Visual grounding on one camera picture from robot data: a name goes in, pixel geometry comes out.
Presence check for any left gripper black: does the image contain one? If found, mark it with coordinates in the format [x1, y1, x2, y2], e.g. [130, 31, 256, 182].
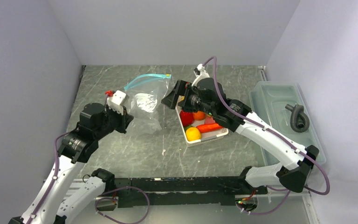
[94, 104, 134, 140]

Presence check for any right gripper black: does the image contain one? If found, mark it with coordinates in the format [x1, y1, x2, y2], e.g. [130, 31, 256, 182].
[161, 79, 215, 116]

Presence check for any clear zip top bag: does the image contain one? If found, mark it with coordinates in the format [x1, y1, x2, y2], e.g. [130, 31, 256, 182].
[124, 73, 172, 134]

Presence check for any yellow lemon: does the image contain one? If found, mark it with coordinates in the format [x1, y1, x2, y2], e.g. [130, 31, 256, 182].
[185, 127, 202, 141]

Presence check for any white perforated plastic basket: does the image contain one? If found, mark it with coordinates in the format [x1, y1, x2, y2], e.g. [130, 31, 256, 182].
[175, 95, 229, 147]

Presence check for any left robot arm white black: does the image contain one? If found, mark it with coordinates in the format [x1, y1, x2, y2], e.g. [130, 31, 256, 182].
[9, 103, 134, 224]

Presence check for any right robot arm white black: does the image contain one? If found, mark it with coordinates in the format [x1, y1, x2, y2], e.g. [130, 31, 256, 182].
[161, 78, 319, 194]

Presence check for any red bell pepper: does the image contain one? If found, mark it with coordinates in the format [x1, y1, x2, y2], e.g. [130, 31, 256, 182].
[179, 110, 194, 127]

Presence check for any orange fruit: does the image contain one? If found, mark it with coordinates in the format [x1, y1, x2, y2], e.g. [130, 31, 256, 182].
[193, 111, 206, 121]

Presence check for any orange carrot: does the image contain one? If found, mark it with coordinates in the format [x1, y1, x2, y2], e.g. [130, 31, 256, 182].
[196, 123, 223, 133]

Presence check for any clear plastic storage bin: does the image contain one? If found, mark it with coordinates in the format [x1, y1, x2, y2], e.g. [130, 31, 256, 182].
[249, 81, 326, 165]

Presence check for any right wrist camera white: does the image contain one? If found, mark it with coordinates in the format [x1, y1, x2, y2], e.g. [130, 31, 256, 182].
[192, 63, 210, 87]

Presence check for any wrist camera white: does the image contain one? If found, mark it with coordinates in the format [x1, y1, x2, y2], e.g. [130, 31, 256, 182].
[105, 90, 128, 115]
[192, 63, 210, 87]

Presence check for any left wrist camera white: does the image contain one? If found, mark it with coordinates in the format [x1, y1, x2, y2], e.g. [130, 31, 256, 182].
[105, 90, 128, 115]

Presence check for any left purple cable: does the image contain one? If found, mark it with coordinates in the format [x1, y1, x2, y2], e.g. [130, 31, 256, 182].
[28, 131, 71, 224]

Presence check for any purple cable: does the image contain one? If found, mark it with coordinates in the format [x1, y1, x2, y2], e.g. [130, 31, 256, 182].
[28, 131, 71, 224]
[202, 56, 331, 196]

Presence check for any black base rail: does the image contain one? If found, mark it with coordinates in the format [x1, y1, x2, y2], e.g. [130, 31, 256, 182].
[98, 176, 268, 208]

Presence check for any grey corrugated hose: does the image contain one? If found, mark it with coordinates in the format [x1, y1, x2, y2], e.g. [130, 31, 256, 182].
[285, 104, 310, 133]

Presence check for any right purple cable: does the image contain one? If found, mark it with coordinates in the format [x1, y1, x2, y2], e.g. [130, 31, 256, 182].
[202, 56, 331, 196]

